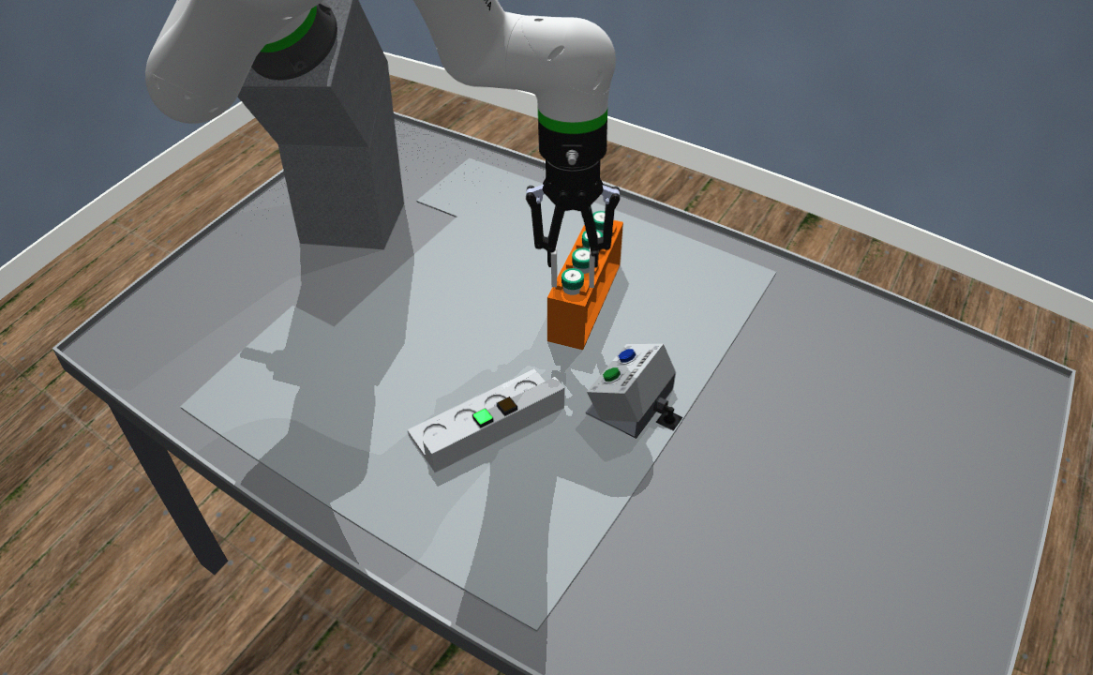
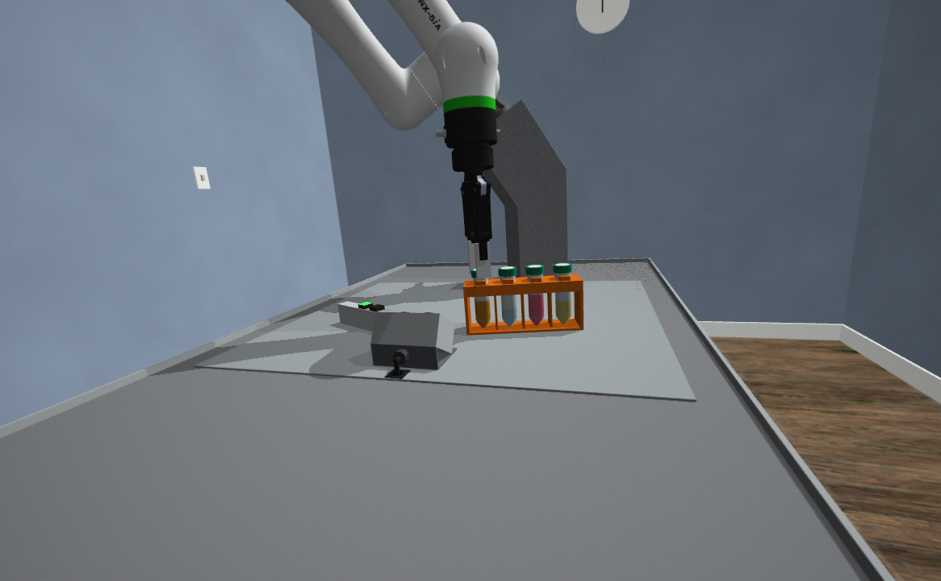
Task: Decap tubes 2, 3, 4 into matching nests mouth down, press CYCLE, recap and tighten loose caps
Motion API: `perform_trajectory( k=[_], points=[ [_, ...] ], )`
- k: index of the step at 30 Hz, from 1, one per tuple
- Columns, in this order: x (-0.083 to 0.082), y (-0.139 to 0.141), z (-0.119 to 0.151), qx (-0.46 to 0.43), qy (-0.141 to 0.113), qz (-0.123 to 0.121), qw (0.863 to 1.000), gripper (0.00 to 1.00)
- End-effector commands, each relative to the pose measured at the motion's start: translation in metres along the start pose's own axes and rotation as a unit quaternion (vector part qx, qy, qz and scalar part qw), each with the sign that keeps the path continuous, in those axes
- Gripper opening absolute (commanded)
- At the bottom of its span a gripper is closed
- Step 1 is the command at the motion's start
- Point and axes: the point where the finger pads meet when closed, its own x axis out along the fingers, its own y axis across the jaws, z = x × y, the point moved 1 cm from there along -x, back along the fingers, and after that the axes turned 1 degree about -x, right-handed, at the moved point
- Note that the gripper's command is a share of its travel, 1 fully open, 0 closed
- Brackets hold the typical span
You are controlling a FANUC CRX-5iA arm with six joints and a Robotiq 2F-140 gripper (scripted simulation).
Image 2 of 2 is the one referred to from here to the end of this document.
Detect light grey bench mat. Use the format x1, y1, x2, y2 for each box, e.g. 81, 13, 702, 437
194, 281, 696, 402

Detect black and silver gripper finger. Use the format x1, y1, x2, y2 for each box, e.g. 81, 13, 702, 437
461, 182, 476, 274
465, 175, 492, 279

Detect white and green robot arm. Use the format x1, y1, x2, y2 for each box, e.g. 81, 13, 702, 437
285, 0, 511, 149

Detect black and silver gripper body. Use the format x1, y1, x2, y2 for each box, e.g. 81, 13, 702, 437
452, 146, 494, 200

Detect orange tube rack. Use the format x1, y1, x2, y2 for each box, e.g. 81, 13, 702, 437
463, 274, 583, 336

